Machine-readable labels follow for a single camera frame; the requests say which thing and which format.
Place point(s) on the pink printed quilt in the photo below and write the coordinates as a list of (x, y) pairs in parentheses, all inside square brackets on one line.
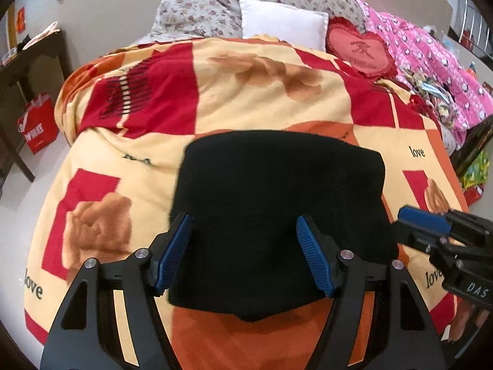
[(423, 46)]

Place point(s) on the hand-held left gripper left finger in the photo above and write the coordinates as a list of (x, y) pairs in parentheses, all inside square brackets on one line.
[(175, 250)]

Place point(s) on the black pants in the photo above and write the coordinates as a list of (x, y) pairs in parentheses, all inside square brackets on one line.
[(277, 185)]

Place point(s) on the colourful patterned cloth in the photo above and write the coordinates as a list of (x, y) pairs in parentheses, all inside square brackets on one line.
[(435, 100)]

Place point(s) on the red paper decoration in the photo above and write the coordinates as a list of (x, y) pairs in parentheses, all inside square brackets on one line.
[(21, 19)]

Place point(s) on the red shopping bag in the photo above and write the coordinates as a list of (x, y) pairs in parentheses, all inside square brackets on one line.
[(38, 123)]

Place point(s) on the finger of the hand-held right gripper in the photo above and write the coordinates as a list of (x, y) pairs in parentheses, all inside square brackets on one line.
[(412, 237), (423, 219)]

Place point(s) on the floral beige pillows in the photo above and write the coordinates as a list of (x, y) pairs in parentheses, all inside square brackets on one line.
[(192, 7)]

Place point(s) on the green yellow printed bag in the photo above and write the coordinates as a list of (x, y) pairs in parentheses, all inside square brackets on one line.
[(475, 169)]

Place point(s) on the dark wooden desk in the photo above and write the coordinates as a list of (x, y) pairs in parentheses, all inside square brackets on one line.
[(34, 57)]

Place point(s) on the red heart cushion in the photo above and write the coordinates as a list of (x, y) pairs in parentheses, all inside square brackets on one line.
[(362, 50)]

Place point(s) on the pink item on desk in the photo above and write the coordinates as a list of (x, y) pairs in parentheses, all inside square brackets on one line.
[(44, 34)]

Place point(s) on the red yellow printed blanket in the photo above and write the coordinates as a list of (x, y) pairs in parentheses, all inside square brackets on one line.
[(238, 96)]

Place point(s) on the metal rack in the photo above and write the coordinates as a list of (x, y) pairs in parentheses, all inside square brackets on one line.
[(468, 11)]

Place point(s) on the white pillow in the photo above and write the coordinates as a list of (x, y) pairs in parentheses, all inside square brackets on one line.
[(281, 21)]

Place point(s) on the dark wooden bed frame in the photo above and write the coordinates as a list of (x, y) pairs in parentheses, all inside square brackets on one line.
[(473, 138)]

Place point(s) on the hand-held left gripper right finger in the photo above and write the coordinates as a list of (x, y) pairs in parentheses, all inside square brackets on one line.
[(316, 254)]

